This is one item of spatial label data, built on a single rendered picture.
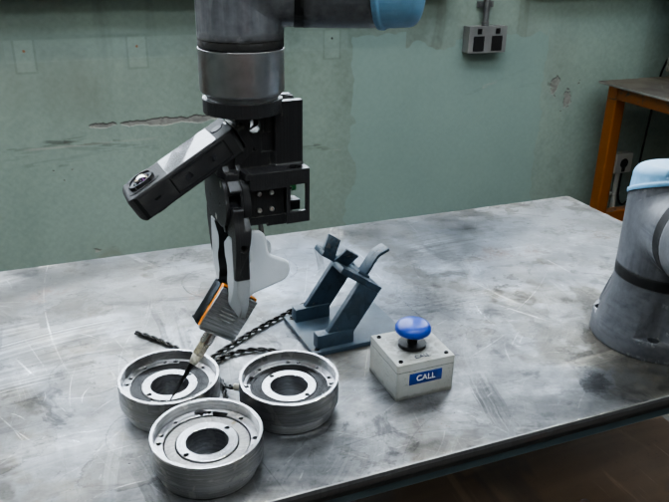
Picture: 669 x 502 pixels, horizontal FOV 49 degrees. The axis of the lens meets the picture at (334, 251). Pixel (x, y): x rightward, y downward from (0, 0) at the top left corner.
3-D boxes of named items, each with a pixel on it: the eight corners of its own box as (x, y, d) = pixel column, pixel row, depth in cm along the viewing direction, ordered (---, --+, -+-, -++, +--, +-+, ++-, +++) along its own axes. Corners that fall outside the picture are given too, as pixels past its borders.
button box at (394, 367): (395, 401, 79) (398, 364, 77) (369, 369, 85) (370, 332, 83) (460, 387, 82) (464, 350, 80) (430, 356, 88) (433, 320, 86)
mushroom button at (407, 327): (402, 373, 80) (405, 333, 78) (387, 355, 84) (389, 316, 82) (435, 366, 82) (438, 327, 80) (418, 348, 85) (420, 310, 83)
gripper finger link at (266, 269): (297, 318, 71) (292, 227, 68) (238, 330, 69) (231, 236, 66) (285, 308, 74) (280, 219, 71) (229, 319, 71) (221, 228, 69)
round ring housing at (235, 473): (249, 511, 64) (247, 474, 62) (134, 498, 65) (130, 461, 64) (274, 436, 74) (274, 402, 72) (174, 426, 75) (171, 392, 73)
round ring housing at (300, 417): (345, 385, 82) (345, 355, 80) (328, 444, 73) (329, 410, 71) (255, 376, 84) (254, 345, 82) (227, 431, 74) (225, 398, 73)
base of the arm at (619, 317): (652, 299, 103) (666, 234, 99) (743, 352, 90) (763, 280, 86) (565, 317, 98) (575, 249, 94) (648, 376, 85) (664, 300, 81)
